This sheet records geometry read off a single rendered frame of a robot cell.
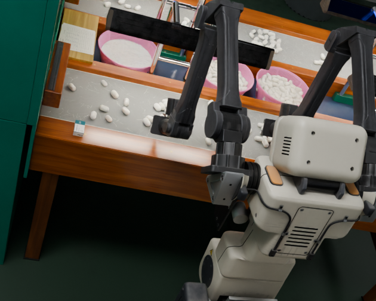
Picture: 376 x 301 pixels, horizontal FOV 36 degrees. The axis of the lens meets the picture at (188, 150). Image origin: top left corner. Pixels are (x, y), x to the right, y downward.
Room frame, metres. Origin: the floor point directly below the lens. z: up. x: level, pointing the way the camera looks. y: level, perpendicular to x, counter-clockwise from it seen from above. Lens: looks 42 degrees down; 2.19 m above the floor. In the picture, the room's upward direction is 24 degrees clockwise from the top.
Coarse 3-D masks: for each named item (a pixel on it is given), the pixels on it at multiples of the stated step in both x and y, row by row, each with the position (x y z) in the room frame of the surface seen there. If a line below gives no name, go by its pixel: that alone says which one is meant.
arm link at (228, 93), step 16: (224, 0) 1.48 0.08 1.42; (208, 16) 1.49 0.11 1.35; (224, 16) 1.45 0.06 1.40; (224, 32) 1.41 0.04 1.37; (224, 48) 1.37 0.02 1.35; (224, 64) 1.33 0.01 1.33; (224, 80) 1.29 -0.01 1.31; (224, 96) 1.24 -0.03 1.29; (208, 112) 1.21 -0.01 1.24; (240, 112) 1.24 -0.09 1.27; (208, 128) 1.18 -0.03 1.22
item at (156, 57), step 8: (176, 8) 1.85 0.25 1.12; (168, 16) 1.91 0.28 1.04; (176, 16) 1.80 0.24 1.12; (176, 24) 1.77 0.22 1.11; (208, 24) 1.96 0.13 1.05; (160, 48) 1.91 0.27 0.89; (160, 56) 1.93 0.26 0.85; (192, 56) 1.96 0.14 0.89; (152, 64) 1.91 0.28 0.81; (184, 64) 1.95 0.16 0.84; (152, 72) 1.91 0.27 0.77; (184, 80) 1.96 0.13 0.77
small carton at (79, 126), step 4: (76, 120) 1.45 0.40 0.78; (76, 124) 1.43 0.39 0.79; (80, 124) 1.44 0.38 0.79; (84, 124) 1.45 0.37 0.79; (76, 128) 1.41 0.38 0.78; (80, 128) 1.42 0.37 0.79; (84, 128) 1.43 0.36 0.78; (76, 132) 1.40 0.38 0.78; (80, 132) 1.41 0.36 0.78; (80, 136) 1.41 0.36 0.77
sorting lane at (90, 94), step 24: (72, 72) 1.73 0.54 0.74; (72, 96) 1.61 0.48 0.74; (96, 96) 1.66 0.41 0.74; (120, 96) 1.72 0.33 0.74; (144, 96) 1.79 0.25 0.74; (168, 96) 1.85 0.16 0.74; (72, 120) 1.49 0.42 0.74; (96, 120) 1.54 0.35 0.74; (120, 120) 1.60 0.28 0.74; (192, 144) 1.64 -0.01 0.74; (216, 144) 1.70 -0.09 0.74
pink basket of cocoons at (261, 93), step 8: (264, 72) 2.31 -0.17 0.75; (272, 72) 2.34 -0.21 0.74; (280, 72) 2.36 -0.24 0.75; (288, 72) 2.36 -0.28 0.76; (288, 80) 2.35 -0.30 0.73; (296, 80) 2.35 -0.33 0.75; (304, 88) 2.31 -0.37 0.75; (256, 96) 2.19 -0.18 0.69; (264, 96) 2.13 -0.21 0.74; (280, 104) 2.11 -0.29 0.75
